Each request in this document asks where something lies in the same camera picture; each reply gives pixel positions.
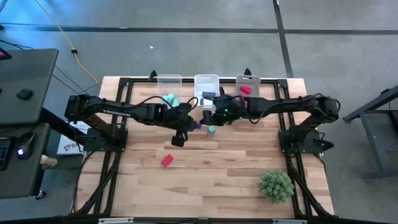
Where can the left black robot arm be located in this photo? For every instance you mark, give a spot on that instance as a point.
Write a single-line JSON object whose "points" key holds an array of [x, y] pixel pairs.
{"points": [[118, 113]]}

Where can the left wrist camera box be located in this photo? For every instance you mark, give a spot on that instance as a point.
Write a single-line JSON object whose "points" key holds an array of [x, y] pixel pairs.
{"points": [[178, 141]]}

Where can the black aluminium table frame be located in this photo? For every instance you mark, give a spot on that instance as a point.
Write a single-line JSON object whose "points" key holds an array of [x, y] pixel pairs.
{"points": [[143, 81]]}

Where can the black metal table stand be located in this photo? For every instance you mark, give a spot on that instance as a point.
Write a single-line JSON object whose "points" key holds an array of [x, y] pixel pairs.
{"points": [[370, 106]]}

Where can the clear plastic bin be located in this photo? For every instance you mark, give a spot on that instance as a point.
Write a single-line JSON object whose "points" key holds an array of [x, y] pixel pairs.
{"points": [[169, 81]]}

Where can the black computer mouse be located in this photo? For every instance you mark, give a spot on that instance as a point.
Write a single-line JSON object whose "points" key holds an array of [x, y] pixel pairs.
{"points": [[25, 146]]}

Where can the dark grey desk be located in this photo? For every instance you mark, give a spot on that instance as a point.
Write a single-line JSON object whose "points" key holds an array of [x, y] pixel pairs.
{"points": [[18, 180], [28, 81]]}

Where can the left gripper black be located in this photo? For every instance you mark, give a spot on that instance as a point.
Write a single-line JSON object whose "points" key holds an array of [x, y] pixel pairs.
{"points": [[182, 123]]}

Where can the red rectangular block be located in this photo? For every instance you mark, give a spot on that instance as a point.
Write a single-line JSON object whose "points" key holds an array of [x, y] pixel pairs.
{"points": [[167, 160], [245, 89]]}

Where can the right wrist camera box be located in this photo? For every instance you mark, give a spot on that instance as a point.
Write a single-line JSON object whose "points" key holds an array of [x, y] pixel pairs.
{"points": [[222, 101]]}

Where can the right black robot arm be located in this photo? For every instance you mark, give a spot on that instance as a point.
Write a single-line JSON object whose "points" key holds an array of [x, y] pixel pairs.
{"points": [[280, 105]]}

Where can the silver aluminium bracket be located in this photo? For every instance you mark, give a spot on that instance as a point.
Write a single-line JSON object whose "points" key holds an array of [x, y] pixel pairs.
{"points": [[115, 221], [289, 221]]}

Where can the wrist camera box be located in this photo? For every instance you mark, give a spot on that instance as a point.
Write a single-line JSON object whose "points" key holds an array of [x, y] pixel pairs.
{"points": [[222, 101], [178, 141]]}

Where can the black desk caster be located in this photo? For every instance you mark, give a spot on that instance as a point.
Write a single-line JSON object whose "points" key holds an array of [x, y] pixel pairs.
{"points": [[40, 195]]}

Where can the red lit desk item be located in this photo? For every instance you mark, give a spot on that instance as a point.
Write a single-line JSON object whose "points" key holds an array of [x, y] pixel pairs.
{"points": [[3, 55]]}

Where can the artificial green potted plant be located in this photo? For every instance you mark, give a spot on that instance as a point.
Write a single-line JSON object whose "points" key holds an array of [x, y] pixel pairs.
{"points": [[275, 186]]}

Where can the small black desk gadget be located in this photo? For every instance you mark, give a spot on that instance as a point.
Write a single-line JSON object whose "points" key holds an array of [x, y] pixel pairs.
{"points": [[25, 94]]}

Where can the teal cube block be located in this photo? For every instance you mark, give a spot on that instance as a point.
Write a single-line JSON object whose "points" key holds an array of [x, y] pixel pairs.
{"points": [[211, 129], [176, 102], [169, 98]]}

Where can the black keyboard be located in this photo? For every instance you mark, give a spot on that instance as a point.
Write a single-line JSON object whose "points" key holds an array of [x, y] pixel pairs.
{"points": [[4, 152]]}

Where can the white printed paper sheets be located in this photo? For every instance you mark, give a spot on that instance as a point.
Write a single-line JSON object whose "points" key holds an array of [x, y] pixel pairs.
{"points": [[70, 146]]}

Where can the beige cylindrical item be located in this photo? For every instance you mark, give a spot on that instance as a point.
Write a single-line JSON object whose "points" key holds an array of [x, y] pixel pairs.
{"points": [[48, 160]]}

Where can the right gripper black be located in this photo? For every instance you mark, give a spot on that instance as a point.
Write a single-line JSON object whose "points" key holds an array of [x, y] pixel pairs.
{"points": [[210, 117]]}

